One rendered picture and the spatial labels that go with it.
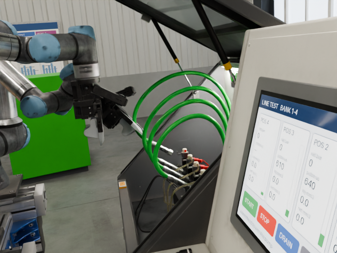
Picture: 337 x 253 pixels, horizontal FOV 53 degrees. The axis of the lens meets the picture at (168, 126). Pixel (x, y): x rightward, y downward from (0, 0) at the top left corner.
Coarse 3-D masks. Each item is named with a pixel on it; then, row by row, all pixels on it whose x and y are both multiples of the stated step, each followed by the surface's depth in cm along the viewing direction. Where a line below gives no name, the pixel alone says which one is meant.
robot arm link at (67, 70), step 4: (68, 64) 120; (72, 64) 121; (64, 68) 120; (68, 68) 120; (72, 68) 120; (60, 72) 120; (64, 72) 120; (68, 72) 119; (72, 72) 119; (60, 76) 121; (64, 76) 120; (68, 76) 119; (72, 76) 119; (64, 80) 121; (68, 80) 120; (72, 80) 119; (64, 84) 121; (68, 84) 120; (64, 88) 122; (68, 88) 121; (68, 92) 122; (72, 92) 122
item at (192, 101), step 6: (186, 102) 106; (192, 102) 107; (198, 102) 107; (204, 102) 107; (210, 102) 108; (174, 108) 106; (216, 108) 108; (168, 114) 106; (222, 114) 109; (162, 120) 106; (222, 120) 110; (156, 126) 106; (150, 132) 107; (150, 138) 106; (150, 144) 107; (150, 150) 107; (150, 156) 108; (162, 168) 109; (168, 168) 110; (174, 174) 110; (180, 174) 111; (186, 180) 111
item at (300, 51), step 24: (288, 24) 67; (312, 24) 59; (336, 24) 53; (264, 48) 74; (288, 48) 65; (312, 48) 57; (336, 48) 51; (240, 72) 87; (264, 72) 73; (288, 72) 64; (312, 72) 57; (336, 72) 51; (240, 96) 84; (240, 120) 82; (240, 144) 81; (216, 192) 93; (216, 216) 90; (216, 240) 88; (240, 240) 75
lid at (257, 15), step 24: (120, 0) 139; (144, 0) 126; (168, 0) 109; (216, 0) 82; (240, 0) 83; (168, 24) 145; (192, 24) 129; (216, 24) 112; (240, 24) 92; (264, 24) 85; (240, 48) 124
